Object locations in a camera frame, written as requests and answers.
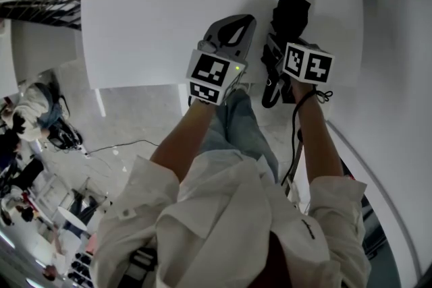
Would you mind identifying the black cloth item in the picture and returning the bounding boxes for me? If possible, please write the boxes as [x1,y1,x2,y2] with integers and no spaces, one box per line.
[261,0,312,109]

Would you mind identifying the person's blue jeans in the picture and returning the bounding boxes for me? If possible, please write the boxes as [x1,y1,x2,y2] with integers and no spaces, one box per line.
[198,89,279,185]

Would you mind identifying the black bag with cables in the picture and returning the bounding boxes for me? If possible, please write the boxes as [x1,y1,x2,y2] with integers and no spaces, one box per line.
[47,119,84,151]

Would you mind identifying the black waist strap buckle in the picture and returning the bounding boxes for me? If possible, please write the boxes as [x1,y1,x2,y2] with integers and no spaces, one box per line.
[129,246,159,281]

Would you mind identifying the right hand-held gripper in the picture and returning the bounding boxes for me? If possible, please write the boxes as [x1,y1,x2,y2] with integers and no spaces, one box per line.
[266,33,335,104]

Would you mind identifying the person's right forearm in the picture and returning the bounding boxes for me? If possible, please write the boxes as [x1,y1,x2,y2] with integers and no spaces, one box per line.
[290,80,346,187]

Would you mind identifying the person's left forearm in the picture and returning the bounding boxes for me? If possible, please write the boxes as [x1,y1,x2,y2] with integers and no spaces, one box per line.
[149,99,217,187]

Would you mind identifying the white table with drawers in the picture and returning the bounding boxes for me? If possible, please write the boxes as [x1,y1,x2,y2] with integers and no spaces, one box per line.
[80,0,364,117]

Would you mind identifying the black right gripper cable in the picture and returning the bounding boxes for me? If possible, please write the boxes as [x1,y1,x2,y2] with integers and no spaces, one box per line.
[281,87,320,195]

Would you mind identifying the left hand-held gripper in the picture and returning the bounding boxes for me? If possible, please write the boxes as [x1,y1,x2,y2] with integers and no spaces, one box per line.
[186,13,258,107]

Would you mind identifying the person's white shirt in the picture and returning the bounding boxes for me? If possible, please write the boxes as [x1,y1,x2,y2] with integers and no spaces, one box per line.
[89,150,372,288]

